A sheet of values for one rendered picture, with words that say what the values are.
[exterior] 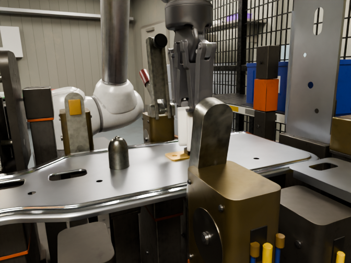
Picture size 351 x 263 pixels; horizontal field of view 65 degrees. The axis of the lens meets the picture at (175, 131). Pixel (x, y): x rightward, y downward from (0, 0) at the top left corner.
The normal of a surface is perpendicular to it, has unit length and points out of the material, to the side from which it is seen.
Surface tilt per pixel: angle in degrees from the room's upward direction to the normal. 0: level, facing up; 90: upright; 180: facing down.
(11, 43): 90
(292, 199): 0
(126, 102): 106
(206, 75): 95
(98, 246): 0
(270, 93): 90
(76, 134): 78
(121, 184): 0
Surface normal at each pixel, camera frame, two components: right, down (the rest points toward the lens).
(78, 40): 0.53, 0.18
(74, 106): 0.38, -0.01
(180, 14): -0.37, 0.22
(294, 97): -0.92, 0.11
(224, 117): 0.39, 0.40
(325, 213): -0.03, -0.97
